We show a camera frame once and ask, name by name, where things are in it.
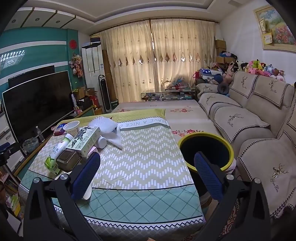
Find clear plastic cup container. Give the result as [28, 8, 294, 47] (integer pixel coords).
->
[56, 149, 81, 173]

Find green tea carton box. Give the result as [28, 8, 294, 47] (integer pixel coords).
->
[66, 126, 101, 158]

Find small white pill bottle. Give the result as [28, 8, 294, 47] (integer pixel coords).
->
[94, 136, 107, 149]

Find green white drink bottle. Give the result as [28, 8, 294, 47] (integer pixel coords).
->
[45, 133, 73, 175]

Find white instant noodle bowl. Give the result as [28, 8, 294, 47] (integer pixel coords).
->
[63, 120, 80, 137]

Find white foam mesh sheet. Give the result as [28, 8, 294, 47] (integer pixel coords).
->
[89, 116, 123, 150]

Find yellow rimmed black trash bin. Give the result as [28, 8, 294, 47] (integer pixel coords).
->
[178, 132, 234, 173]

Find red tissue tray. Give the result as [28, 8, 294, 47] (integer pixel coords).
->
[54, 128, 65, 136]

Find blue tissue pack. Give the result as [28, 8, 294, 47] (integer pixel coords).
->
[56, 123, 66, 129]

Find patterned green yellow tablecloth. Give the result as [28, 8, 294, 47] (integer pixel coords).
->
[18, 108, 206, 235]

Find clear water bottle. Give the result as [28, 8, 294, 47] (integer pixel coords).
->
[36, 126, 45, 143]

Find glass ashtray bowl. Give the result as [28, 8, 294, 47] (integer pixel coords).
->
[22, 137, 39, 154]

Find floral beige daybed cover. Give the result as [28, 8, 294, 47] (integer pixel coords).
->
[113, 100, 221, 142]

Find beige sofa with covers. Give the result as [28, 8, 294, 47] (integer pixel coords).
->
[197, 71, 295, 219]

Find black tower fan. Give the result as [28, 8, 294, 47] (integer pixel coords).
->
[98, 74, 112, 113]

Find large black television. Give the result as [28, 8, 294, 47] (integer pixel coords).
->
[2, 71, 74, 144]

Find glass low table with clutter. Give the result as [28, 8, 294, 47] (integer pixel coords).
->
[140, 88, 195, 101]

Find pile of plush toys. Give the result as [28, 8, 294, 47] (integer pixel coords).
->
[225, 59, 285, 82]

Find cream embroidered curtains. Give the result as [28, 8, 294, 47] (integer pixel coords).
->
[96, 18, 216, 102]

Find framed flower painting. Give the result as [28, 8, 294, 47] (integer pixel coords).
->
[253, 5, 295, 52]

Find artificial flower wall decoration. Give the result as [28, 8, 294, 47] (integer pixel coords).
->
[69, 52, 83, 78]

